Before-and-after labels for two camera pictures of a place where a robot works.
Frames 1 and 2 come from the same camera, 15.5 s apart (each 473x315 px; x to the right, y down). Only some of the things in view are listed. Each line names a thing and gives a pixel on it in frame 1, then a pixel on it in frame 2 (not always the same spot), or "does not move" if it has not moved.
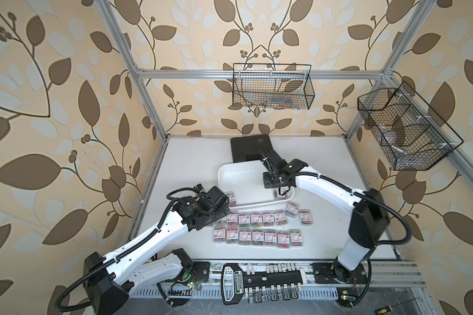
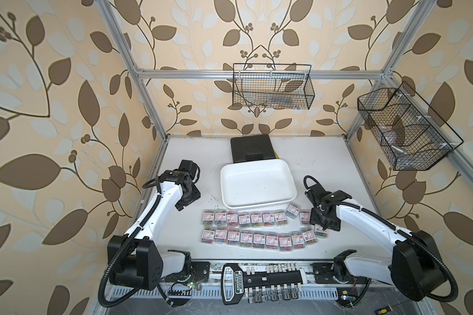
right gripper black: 266,181 → 333,225
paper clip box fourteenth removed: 283,239 does not move
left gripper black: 221,211 → 196,195
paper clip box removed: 232,235 does not move
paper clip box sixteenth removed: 219,234 does not move
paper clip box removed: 292,210 does not move
